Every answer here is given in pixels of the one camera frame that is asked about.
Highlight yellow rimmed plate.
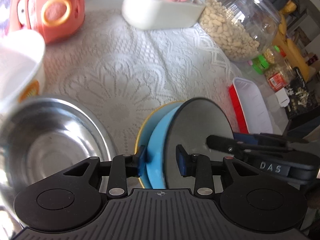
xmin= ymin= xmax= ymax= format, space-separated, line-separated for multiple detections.
xmin=135 ymin=101 xmax=184 ymax=189

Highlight blue enamel bowl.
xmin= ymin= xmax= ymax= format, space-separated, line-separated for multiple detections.
xmin=142 ymin=98 xmax=234 ymax=189

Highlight stainless steel bowl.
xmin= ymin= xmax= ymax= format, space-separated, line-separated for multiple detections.
xmin=0 ymin=95 xmax=117 ymax=201

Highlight large white bowl orange print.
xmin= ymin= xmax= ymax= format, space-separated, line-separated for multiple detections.
xmin=1 ymin=29 xmax=46 ymax=109

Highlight white plastic tray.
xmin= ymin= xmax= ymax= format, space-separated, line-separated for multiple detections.
xmin=229 ymin=77 xmax=273 ymax=134

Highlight red plastic tray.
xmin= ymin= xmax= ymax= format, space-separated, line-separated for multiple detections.
xmin=228 ymin=85 xmax=249 ymax=134

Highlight small snack jar red label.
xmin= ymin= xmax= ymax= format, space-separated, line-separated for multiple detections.
xmin=264 ymin=63 xmax=295 ymax=92

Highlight white lace tablecloth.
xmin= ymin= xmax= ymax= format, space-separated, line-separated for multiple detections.
xmin=44 ymin=9 xmax=241 ymax=153

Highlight glass jar of peanuts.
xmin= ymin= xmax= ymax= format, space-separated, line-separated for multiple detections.
xmin=199 ymin=0 xmax=281 ymax=62

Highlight white rectangular tissue box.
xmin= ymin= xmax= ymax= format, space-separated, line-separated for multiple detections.
xmin=121 ymin=0 xmax=205 ymax=30

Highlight pink toy carrier case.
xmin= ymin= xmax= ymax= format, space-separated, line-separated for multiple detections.
xmin=1 ymin=0 xmax=85 ymax=44

